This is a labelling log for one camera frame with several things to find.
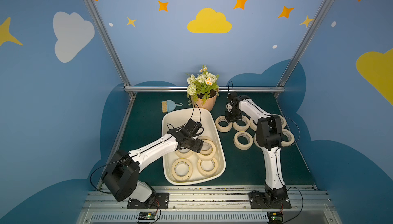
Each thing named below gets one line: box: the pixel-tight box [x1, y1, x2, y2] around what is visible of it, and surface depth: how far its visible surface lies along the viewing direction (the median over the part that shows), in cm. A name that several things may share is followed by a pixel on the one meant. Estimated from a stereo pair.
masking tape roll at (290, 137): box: [280, 128, 295, 147], surface depth 97 cm
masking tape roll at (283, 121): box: [277, 114, 287, 129], surface depth 105 cm
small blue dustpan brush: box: [161, 99, 184, 114], surface depth 117 cm
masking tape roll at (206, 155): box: [197, 135, 216, 161], surface depth 86 cm
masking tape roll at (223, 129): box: [214, 115, 233, 133], surface depth 101 cm
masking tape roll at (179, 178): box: [170, 158, 193, 183], surface depth 82 cm
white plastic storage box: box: [161, 107, 227, 186], surface depth 86 cm
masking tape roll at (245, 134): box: [233, 130, 254, 151], surface depth 95 cm
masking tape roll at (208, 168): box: [197, 157, 218, 177], surface depth 85 cm
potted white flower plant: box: [186, 64, 221, 112], surface depth 90 cm
